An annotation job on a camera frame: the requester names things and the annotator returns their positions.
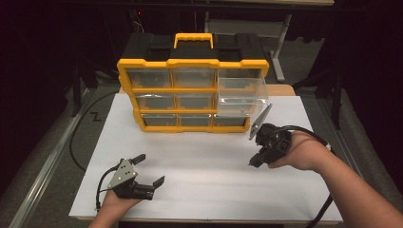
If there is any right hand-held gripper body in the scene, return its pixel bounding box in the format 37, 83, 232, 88
248, 103, 293, 164

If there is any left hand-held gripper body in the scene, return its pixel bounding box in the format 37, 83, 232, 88
106, 159, 156, 201

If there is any clear plastic drawer bin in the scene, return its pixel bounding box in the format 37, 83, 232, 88
217, 76, 270, 118

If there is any person's right hand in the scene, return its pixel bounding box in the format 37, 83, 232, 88
267, 130, 328, 173

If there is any person's left hand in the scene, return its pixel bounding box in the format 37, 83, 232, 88
100, 189, 144, 218

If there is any white board sheet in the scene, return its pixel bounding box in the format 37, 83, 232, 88
68, 92, 350, 223

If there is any black stand leg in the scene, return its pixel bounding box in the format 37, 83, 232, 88
69, 47, 100, 119
293, 63, 346, 131

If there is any white metal stand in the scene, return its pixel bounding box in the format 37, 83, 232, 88
203, 12, 293, 84

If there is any grid of small clear drawers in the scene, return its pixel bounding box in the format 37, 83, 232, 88
126, 67, 248, 127

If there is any yellow and black organizer cabinet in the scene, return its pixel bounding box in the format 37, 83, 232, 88
116, 32, 270, 134

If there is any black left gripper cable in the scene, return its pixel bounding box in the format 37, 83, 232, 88
95, 165, 122, 211

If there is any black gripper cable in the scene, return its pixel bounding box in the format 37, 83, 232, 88
95, 165, 122, 211
277, 124, 335, 228

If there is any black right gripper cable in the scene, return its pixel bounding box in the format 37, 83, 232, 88
277, 124, 335, 228

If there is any black floor cable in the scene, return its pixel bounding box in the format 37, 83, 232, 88
69, 90, 120, 173

